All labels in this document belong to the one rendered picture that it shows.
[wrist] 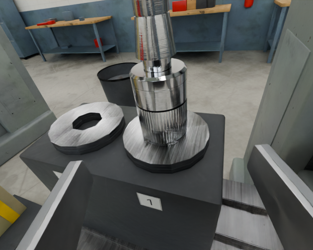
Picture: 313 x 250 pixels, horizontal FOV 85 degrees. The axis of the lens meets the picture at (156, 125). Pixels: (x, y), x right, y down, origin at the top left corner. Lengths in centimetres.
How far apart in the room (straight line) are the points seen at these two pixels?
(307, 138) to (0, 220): 174
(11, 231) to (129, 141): 158
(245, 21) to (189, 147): 424
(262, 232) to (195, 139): 23
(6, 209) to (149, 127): 156
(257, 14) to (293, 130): 382
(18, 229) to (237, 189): 154
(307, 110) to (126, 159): 52
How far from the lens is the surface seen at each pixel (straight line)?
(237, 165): 136
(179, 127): 15
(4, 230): 174
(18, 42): 697
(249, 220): 36
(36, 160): 23
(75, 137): 21
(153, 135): 15
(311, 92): 59
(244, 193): 38
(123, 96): 175
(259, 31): 442
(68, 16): 557
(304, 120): 63
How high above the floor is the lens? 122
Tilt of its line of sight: 38 degrees down
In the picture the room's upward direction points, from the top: 8 degrees counter-clockwise
